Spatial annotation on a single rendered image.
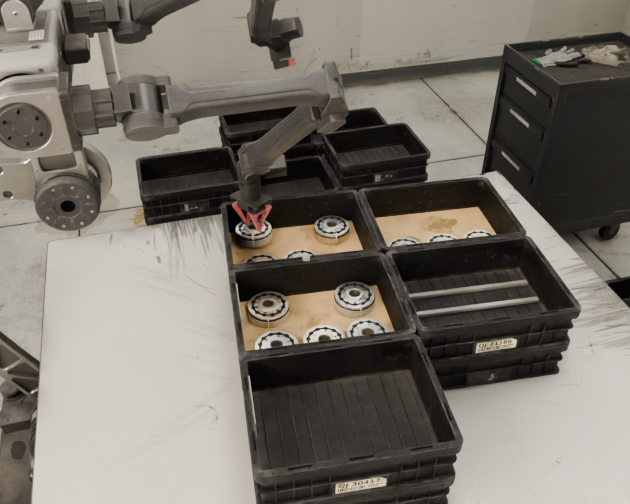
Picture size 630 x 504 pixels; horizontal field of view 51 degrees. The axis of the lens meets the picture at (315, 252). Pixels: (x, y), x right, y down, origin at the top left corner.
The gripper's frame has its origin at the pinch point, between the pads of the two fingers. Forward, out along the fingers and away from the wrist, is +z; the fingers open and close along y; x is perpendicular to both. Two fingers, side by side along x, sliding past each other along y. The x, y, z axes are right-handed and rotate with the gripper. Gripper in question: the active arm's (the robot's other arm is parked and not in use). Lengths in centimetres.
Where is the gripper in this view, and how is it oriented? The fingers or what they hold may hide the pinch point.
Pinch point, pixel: (253, 224)
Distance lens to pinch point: 185.8
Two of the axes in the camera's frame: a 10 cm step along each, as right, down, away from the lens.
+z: 0.2, 8.2, 5.8
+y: -7.4, -3.8, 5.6
